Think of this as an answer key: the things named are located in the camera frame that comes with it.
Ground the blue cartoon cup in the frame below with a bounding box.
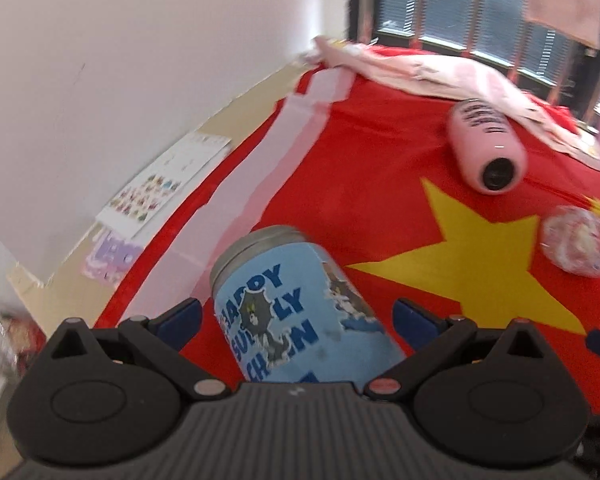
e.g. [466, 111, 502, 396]
[210, 226, 405, 389]

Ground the purple sticker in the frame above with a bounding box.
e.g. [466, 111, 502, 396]
[81, 228, 144, 288]

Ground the clear plastic bag of items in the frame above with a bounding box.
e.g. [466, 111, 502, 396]
[540, 206, 600, 278]

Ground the sticker sheet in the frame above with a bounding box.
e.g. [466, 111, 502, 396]
[96, 131, 230, 238]

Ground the red flag with yellow stars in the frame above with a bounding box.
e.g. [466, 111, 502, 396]
[97, 66, 600, 413]

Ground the pink cloth on table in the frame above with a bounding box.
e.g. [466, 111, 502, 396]
[314, 36, 600, 171]

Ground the steel window railing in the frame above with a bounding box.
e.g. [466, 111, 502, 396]
[354, 0, 600, 122]

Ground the black window frame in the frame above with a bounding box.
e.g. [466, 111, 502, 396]
[346, 0, 600, 126]

